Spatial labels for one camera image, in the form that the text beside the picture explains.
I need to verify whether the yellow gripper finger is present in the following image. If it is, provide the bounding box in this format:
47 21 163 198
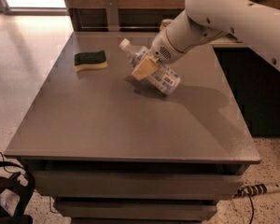
132 56 160 81

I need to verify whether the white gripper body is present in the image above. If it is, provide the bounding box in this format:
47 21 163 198
151 30 187 63

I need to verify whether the clear plastic water bottle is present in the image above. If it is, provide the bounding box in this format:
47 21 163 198
119 38 180 95

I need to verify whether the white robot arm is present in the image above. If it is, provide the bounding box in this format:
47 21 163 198
133 0 280 80

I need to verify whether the green and yellow sponge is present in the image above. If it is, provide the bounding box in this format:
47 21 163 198
74 50 107 72

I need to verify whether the grey drawer cabinet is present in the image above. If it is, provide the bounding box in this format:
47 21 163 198
6 33 260 224

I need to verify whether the white power strip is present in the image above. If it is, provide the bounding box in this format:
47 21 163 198
233 183 280 198

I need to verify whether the left metal wall bracket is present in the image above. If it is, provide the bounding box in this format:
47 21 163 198
105 0 119 32

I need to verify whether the black power cable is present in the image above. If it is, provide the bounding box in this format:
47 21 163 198
245 192 256 224

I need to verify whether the black bag with straps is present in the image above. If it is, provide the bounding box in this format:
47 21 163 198
0 152 35 224

